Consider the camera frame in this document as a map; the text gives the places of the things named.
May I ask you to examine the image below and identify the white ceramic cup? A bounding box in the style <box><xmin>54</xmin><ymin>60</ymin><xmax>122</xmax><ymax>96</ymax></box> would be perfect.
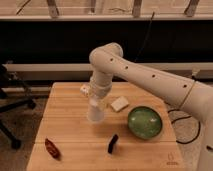
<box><xmin>87</xmin><ymin>103</ymin><xmax>104</xmax><ymax>122</ymax></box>

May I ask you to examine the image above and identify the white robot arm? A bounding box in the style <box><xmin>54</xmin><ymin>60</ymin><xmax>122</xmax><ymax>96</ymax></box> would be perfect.
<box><xmin>89</xmin><ymin>43</ymin><xmax>213</xmax><ymax>171</ymax></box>

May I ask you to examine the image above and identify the white tube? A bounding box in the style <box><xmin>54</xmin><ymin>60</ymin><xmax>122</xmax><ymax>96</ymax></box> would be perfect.
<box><xmin>80</xmin><ymin>84</ymin><xmax>90</xmax><ymax>96</ymax></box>

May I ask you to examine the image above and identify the beige sponge block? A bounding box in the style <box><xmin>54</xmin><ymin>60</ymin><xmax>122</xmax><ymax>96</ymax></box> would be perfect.
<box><xmin>110</xmin><ymin>96</ymin><xmax>129</xmax><ymax>112</ymax></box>

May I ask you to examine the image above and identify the green bowl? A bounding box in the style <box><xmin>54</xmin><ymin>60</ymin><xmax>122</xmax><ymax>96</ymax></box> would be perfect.
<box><xmin>127</xmin><ymin>106</ymin><xmax>163</xmax><ymax>140</ymax></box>

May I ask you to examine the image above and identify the red brown pepper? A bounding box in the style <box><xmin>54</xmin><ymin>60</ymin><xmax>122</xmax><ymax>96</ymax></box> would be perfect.
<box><xmin>45</xmin><ymin>138</ymin><xmax>60</xmax><ymax>159</ymax></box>

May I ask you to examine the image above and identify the black office chair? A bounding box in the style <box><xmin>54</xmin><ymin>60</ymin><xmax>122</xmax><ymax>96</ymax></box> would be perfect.
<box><xmin>0</xmin><ymin>64</ymin><xmax>36</xmax><ymax>149</ymax></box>

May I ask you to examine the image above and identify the black hanging cable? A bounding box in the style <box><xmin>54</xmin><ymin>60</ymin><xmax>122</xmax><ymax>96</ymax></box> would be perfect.
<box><xmin>134</xmin><ymin>11</ymin><xmax>156</xmax><ymax>64</ymax></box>

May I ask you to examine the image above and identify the black cable on floor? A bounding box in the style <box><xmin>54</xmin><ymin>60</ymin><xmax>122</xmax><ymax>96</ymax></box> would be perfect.
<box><xmin>167</xmin><ymin>108</ymin><xmax>202</xmax><ymax>145</ymax></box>

